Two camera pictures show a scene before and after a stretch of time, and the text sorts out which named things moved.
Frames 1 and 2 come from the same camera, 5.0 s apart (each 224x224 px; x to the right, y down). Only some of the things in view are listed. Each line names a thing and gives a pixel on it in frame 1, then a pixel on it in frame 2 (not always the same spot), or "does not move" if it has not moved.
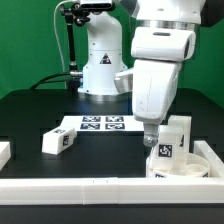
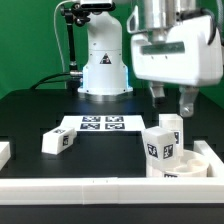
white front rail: (110, 190) does not move
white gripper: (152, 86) to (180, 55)
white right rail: (216, 164) does not move
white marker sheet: (102, 123) does not move
